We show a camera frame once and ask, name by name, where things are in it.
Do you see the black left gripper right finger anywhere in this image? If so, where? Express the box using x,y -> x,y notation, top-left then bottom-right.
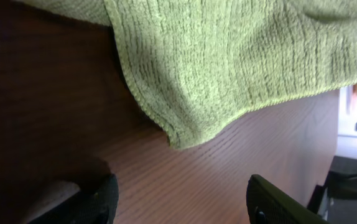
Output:
246,174 -> 328,224

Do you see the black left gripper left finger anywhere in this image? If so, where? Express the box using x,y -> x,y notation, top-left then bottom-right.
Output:
30,174 -> 119,224

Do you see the green cloth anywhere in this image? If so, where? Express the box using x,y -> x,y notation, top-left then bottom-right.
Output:
25,0 -> 357,149

